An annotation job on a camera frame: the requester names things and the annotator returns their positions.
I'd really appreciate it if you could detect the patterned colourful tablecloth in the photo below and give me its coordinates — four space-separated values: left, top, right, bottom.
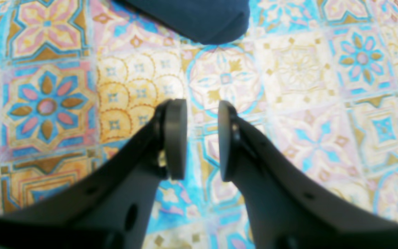
0 0 398 249

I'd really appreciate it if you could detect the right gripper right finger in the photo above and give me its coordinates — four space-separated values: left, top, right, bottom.
218 101 398 249

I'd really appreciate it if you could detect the dark navy t-shirt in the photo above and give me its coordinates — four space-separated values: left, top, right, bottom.
117 0 250 45

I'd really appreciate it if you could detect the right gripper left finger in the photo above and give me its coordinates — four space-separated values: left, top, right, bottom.
0 99 187 249

